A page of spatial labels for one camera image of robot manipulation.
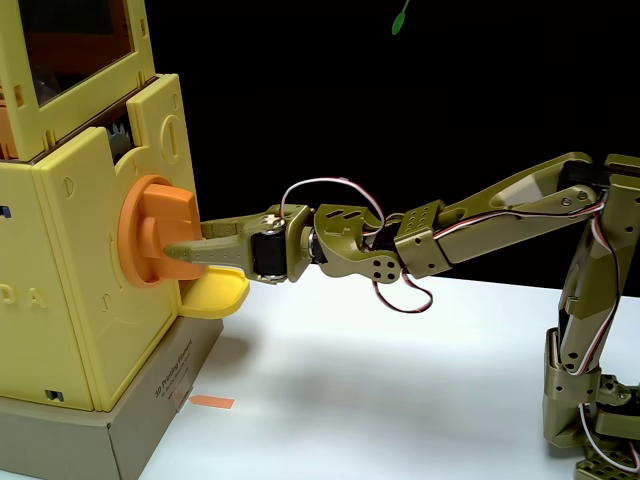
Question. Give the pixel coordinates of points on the orange vending machine knob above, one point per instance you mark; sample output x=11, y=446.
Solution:
x=150, y=215

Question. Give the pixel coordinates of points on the yellow capsule vending machine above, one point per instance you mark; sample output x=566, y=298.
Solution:
x=75, y=260

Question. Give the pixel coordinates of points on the yellow dispensing tray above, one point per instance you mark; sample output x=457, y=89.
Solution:
x=220, y=295

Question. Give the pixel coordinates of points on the grey plastic gear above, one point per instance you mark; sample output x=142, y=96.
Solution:
x=120, y=142

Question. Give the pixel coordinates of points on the orange tape arrow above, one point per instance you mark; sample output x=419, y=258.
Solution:
x=215, y=401

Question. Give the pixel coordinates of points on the brown cardboard box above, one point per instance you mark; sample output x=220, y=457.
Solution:
x=145, y=425

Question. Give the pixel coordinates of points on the green leaf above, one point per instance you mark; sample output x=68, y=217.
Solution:
x=399, y=22

